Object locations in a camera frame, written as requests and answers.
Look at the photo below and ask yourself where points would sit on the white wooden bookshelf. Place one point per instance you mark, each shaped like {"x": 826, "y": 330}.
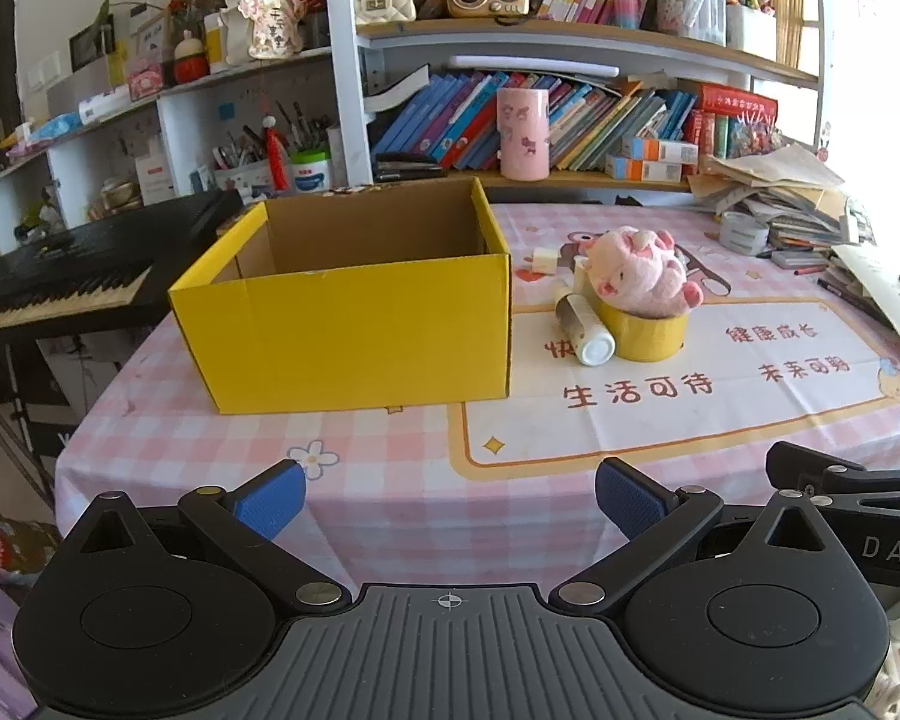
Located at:
{"x": 345, "y": 52}

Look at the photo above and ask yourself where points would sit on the beige tube with white cap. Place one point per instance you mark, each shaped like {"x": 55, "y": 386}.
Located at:
{"x": 586, "y": 330}

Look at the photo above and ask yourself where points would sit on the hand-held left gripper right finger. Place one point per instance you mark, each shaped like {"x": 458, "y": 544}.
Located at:
{"x": 630, "y": 501}

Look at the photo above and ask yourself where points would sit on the red tassel ornament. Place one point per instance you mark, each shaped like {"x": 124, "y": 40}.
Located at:
{"x": 276, "y": 154}

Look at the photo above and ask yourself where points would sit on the black keyboard piano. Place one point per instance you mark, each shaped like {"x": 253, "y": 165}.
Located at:
{"x": 82, "y": 270}

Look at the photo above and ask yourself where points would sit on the white pen holder boxes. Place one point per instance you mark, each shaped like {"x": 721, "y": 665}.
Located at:
{"x": 750, "y": 30}

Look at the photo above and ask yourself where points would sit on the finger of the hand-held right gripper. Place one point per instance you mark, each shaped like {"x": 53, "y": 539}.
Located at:
{"x": 802, "y": 465}

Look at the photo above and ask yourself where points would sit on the white pink doll figurine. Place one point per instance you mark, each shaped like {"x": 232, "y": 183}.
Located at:
{"x": 270, "y": 15}

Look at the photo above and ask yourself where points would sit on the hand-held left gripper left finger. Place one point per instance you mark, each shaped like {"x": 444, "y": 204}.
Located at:
{"x": 270, "y": 501}

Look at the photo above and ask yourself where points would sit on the pink plush toy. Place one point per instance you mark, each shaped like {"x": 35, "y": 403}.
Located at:
{"x": 637, "y": 270}

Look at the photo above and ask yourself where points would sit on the pile of papers and booklets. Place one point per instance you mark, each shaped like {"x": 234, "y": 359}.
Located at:
{"x": 780, "y": 187}

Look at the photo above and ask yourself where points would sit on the white paper sheet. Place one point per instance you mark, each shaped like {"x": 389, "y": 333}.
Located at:
{"x": 885, "y": 292}

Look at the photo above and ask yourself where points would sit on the orange white blue carton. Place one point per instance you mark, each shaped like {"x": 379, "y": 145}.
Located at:
{"x": 660, "y": 150}
{"x": 645, "y": 169}

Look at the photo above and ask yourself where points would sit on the black pen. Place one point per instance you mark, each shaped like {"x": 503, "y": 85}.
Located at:
{"x": 851, "y": 298}

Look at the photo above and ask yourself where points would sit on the grey pencil case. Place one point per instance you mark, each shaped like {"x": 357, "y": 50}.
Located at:
{"x": 799, "y": 259}

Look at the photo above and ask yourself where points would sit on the row of colourful books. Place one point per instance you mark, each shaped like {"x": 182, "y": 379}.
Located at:
{"x": 450, "y": 116}

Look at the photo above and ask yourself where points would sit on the yellow cardboard box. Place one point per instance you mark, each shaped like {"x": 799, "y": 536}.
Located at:
{"x": 345, "y": 337}

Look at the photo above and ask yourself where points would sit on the pink checkered desktop cloth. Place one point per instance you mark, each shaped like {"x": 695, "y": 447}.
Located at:
{"x": 420, "y": 465}

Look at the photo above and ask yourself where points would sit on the yellow tape roll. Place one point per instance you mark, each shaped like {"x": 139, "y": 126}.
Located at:
{"x": 645, "y": 337}

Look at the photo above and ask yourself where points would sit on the red apple shaped jar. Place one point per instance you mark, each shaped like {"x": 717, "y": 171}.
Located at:
{"x": 191, "y": 64}

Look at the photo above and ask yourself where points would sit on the black stapler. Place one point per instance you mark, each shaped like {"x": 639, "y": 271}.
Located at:
{"x": 409, "y": 165}

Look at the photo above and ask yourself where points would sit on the pink cylinder container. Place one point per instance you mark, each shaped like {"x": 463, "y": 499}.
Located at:
{"x": 523, "y": 135}

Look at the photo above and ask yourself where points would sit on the white charger plug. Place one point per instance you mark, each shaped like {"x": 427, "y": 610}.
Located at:
{"x": 544, "y": 260}

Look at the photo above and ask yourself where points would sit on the white jar with blue label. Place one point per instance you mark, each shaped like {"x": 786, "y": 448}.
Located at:
{"x": 311, "y": 174}

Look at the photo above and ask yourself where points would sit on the grey tape roll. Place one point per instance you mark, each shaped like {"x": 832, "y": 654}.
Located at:
{"x": 742, "y": 234}

